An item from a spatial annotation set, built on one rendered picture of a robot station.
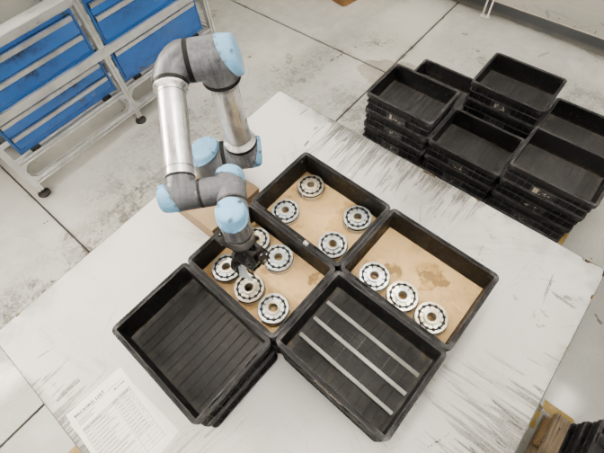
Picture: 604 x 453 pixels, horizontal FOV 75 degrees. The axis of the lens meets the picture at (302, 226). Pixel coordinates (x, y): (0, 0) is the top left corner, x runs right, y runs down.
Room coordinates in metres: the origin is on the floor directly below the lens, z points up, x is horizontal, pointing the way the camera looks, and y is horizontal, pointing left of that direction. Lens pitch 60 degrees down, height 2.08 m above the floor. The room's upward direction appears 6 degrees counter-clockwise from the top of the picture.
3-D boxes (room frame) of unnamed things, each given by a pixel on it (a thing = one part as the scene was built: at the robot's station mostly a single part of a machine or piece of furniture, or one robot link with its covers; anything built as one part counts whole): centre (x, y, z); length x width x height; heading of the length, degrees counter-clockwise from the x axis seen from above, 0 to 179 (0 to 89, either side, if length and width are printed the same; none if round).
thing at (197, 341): (0.33, 0.37, 0.87); 0.40 x 0.30 x 0.11; 43
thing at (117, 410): (0.13, 0.65, 0.70); 0.33 x 0.23 x 0.01; 45
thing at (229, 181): (0.60, 0.19, 1.27); 0.11 x 0.11 x 0.08; 4
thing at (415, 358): (0.25, -0.13, 0.87); 0.40 x 0.30 x 0.11; 43
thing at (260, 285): (0.49, 0.20, 0.86); 0.10 x 0.10 x 0.01
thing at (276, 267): (0.59, 0.09, 0.86); 0.10 x 0.10 x 0.01
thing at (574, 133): (1.31, -1.52, 0.31); 0.40 x 0.30 x 0.34; 45
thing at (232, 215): (0.50, 0.16, 1.27); 0.09 x 0.08 x 0.11; 4
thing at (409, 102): (1.60, -0.67, 0.37); 0.40 x 0.30 x 0.45; 45
